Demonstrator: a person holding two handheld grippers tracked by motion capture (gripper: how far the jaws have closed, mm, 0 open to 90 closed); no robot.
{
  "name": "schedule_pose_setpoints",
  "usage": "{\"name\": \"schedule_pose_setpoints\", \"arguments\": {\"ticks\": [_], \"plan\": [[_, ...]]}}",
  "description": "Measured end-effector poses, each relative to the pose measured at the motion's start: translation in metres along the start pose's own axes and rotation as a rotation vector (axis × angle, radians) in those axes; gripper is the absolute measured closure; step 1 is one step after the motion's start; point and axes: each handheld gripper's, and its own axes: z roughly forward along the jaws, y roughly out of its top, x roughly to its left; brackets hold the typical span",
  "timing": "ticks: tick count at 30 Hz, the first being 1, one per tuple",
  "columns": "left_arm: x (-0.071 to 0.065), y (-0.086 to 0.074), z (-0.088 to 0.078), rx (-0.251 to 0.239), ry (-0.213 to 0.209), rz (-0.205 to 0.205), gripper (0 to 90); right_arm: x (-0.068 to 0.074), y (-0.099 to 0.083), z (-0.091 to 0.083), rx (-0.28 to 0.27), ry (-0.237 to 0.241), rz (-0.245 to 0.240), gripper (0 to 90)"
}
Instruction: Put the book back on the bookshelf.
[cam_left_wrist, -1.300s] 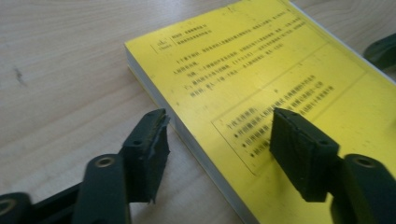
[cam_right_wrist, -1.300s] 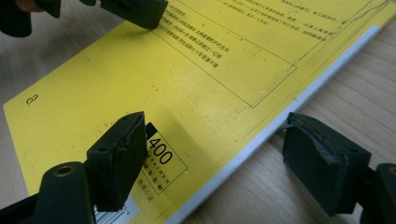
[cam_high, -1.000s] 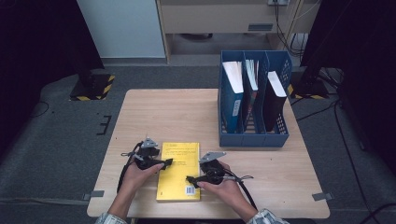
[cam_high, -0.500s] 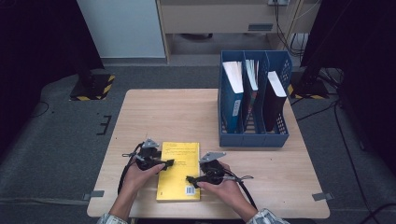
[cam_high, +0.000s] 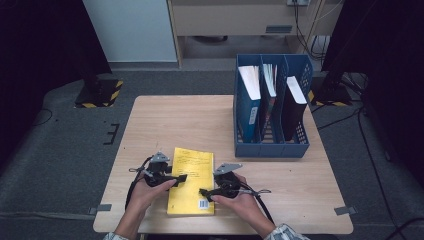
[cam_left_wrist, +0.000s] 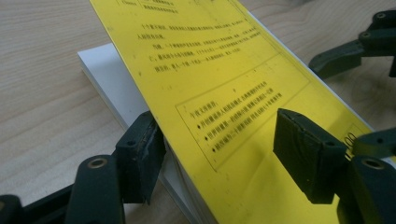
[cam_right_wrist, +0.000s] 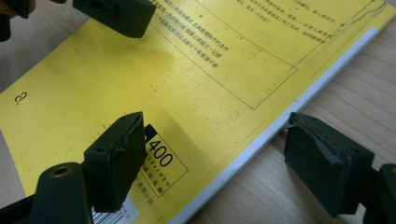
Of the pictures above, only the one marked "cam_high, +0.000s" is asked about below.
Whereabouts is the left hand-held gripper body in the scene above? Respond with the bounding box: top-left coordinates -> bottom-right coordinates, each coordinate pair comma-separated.
141,151 -> 173,188

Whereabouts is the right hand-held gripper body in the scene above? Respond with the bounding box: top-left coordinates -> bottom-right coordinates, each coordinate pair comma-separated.
213,162 -> 244,200

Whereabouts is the yellow book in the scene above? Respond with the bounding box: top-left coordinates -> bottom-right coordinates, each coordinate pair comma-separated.
166,147 -> 215,217

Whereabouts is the blue plastic file rack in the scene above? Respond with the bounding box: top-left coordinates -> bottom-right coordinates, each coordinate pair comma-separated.
233,53 -> 314,159

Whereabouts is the light blue book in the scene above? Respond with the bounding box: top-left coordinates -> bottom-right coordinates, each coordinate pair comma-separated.
237,65 -> 262,144

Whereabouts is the black book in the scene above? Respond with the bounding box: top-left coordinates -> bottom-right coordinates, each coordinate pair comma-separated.
281,75 -> 308,142

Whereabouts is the teal illustrated book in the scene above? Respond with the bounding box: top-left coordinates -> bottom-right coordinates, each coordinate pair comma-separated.
260,63 -> 279,135

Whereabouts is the person's right hand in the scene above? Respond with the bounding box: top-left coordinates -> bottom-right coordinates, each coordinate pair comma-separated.
210,173 -> 265,225

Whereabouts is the person's left hand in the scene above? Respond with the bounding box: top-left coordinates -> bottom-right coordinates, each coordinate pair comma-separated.
128,178 -> 178,222

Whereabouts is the grey tape strip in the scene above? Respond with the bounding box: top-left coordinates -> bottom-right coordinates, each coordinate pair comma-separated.
333,206 -> 357,216
88,204 -> 113,215

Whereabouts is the black yellow striped stand base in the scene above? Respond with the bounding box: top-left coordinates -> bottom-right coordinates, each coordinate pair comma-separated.
307,74 -> 353,108
73,73 -> 124,109

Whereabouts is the white panel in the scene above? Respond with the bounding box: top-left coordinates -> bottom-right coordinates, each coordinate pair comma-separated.
81,0 -> 178,63

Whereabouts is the grey cabinet label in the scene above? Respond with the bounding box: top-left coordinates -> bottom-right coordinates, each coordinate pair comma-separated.
265,24 -> 294,35

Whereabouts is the beige wooden cabinet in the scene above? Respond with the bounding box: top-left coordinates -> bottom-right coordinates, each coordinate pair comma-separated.
166,0 -> 345,70

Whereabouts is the dark curtain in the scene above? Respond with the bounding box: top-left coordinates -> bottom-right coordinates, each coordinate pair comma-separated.
0,0 -> 113,164
321,0 -> 424,189

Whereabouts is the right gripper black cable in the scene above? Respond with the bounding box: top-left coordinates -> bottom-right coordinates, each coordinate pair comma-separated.
238,187 -> 275,225

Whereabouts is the thin black floor cable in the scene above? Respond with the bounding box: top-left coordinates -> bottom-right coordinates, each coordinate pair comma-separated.
26,107 -> 54,130

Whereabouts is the short black floor cable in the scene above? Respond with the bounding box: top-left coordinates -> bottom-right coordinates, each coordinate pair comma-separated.
317,108 -> 363,131

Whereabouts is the long black floor cable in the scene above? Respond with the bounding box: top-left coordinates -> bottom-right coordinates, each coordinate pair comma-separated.
357,108 -> 401,233

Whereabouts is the bundle of hanging cables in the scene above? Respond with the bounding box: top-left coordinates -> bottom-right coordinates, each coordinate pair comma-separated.
292,0 -> 332,63

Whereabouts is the thick black floor cable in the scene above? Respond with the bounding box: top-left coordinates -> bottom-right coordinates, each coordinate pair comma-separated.
384,217 -> 424,240

